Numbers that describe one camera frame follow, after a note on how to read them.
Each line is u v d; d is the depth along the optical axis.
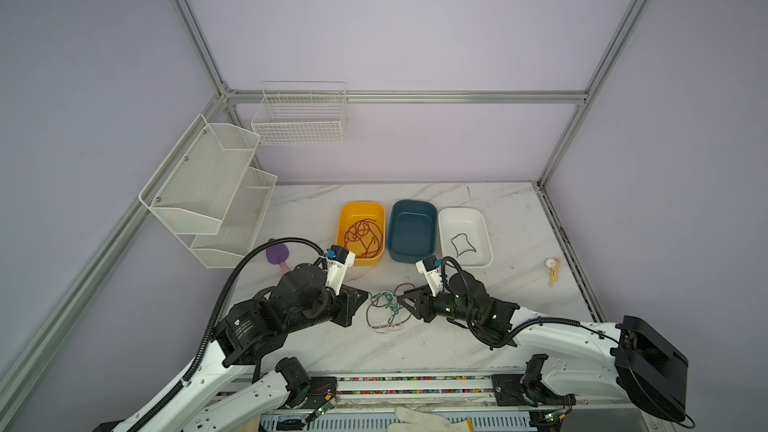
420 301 0.68
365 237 1.04
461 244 1.01
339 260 0.56
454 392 0.75
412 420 0.70
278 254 0.98
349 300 0.54
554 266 0.95
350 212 1.05
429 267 0.69
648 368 0.41
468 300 0.58
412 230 1.05
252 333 0.42
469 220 1.05
